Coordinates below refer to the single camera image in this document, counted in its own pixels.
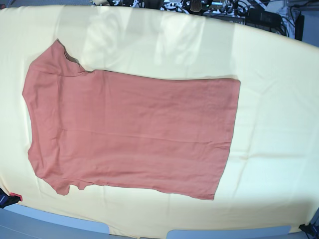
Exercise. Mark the salmon red T-shirt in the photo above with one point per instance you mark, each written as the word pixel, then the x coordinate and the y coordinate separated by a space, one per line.
pixel 113 129

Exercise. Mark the pale yellow table cloth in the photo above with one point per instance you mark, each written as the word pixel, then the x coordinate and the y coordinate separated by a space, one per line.
pixel 271 177

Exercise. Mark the black power adapter box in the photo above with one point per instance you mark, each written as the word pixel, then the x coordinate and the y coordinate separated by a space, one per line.
pixel 264 18

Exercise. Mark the red black clamp left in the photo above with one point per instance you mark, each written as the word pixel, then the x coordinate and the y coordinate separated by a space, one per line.
pixel 7 200

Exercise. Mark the black clamp right corner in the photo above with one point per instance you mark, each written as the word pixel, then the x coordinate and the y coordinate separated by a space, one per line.
pixel 311 231

